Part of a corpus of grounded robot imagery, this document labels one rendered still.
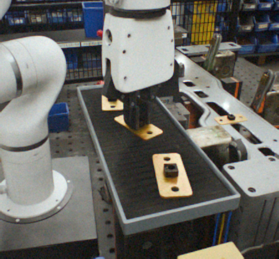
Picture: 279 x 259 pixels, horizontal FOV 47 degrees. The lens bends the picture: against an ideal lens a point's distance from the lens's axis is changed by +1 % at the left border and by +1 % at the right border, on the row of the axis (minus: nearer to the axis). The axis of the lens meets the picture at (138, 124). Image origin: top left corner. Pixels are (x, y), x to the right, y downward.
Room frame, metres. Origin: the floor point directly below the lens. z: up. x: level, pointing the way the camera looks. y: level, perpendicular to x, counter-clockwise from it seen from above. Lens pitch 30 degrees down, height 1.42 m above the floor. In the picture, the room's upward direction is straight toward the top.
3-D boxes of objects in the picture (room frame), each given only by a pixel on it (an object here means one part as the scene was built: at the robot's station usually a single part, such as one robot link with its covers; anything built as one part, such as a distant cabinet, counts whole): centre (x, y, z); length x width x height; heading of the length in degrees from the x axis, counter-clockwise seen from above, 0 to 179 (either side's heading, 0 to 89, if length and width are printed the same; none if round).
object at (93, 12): (1.58, 0.11, 1.10); 0.30 x 0.17 x 0.13; 101
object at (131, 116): (0.42, 0.02, 1.20); 0.03 x 0.03 x 0.07; 38
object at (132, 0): (0.43, 0.00, 1.36); 0.09 x 0.08 x 0.03; 128
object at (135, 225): (0.43, 0.00, 1.16); 0.37 x 0.14 x 0.02; 17
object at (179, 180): (0.32, -0.04, 1.17); 0.08 x 0.04 x 0.01; 5
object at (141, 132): (0.44, 0.00, 1.17); 0.08 x 0.04 x 0.01; 38
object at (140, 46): (0.44, 0.00, 1.29); 0.10 x 0.07 x 0.11; 128
